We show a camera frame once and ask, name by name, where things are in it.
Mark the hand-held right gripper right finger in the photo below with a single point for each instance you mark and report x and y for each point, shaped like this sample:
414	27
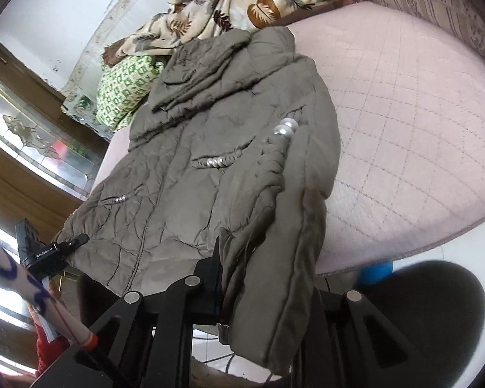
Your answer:
372	323

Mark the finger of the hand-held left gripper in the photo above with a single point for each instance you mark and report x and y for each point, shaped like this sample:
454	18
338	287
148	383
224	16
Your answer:
76	241

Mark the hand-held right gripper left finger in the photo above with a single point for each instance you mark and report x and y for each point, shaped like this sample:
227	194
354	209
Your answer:
178	311

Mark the olive quilted hooded jacket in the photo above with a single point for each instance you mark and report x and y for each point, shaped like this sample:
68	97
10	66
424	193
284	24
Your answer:
194	194

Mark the blue round object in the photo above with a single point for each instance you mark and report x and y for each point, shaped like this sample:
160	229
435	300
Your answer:
376	273

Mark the person's red knitted sleeve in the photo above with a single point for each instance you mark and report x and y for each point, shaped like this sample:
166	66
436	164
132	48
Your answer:
48	349

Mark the green white patterned pillow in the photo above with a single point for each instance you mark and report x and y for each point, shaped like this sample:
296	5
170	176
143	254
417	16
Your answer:
121	89

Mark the pink quilted sofa cover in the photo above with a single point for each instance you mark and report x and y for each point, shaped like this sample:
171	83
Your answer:
408	149

